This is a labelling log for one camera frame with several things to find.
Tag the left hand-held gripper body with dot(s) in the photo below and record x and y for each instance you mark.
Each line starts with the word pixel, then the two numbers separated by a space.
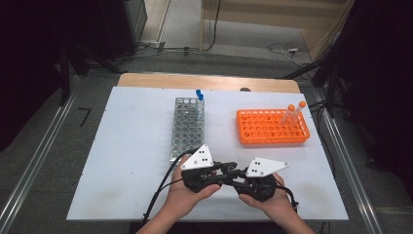
pixel 198 159

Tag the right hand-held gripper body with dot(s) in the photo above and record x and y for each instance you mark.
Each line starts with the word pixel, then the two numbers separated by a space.
pixel 264 166

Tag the orange plastic tube rack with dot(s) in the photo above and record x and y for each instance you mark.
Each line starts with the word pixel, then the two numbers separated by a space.
pixel 272 139

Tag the silver metal tube rack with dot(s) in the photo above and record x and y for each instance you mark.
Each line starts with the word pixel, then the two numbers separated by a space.
pixel 187 130

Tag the blue capped test tube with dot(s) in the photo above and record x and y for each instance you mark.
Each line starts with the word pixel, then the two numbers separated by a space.
pixel 201 97
pixel 198 92

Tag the orange capped test tube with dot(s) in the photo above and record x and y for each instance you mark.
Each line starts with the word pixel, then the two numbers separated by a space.
pixel 302 104
pixel 291 107

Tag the person's right hand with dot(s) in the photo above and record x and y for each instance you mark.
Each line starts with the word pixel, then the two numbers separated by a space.
pixel 276 208

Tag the person's left hand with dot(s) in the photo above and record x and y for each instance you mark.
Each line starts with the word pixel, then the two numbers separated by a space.
pixel 185 201

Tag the person's dark clothing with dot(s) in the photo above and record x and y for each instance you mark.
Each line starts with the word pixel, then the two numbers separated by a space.
pixel 227 229

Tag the white table board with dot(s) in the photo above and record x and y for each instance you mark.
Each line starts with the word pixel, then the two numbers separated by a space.
pixel 130 146

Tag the wooden table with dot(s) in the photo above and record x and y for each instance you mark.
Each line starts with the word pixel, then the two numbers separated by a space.
pixel 195 81

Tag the black metal stand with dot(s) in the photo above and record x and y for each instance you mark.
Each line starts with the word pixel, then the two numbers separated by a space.
pixel 65 81
pixel 331 94

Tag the dark curtain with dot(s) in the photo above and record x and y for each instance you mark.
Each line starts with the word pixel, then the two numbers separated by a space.
pixel 32 48
pixel 383 81

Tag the grey cabinet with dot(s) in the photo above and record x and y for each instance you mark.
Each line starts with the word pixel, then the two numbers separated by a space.
pixel 136 19

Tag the aluminium floor rail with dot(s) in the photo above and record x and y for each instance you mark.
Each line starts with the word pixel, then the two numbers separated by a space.
pixel 349 169
pixel 35 156

